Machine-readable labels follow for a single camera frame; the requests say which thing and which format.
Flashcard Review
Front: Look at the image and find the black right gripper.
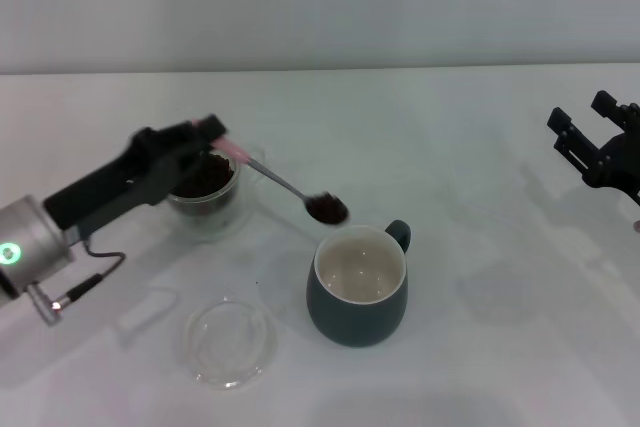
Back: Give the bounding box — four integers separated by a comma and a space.
546, 90, 640, 204

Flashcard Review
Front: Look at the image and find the clear glass cup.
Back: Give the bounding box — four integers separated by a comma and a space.
164, 144, 267, 218

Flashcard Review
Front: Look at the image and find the clear glass saucer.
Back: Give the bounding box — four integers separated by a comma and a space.
128, 146, 260, 244

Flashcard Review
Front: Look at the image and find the thin black cable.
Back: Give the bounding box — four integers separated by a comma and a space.
52, 239, 127, 309

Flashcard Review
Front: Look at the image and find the dark coffee beans heap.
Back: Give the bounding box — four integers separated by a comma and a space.
174, 151, 235, 198

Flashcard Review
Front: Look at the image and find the small coffee bean portion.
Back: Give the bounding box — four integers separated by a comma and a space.
305, 191, 350, 226

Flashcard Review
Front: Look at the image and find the dark teal ceramic mug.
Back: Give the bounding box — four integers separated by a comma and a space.
305, 219, 413, 349

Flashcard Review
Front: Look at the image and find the pink handled metal spoon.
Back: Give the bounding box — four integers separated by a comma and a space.
191, 118, 351, 227

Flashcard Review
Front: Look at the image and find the clear round glass dish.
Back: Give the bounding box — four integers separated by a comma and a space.
181, 296, 280, 392

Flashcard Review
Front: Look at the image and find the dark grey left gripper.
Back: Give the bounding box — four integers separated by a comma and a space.
42, 114, 228, 232

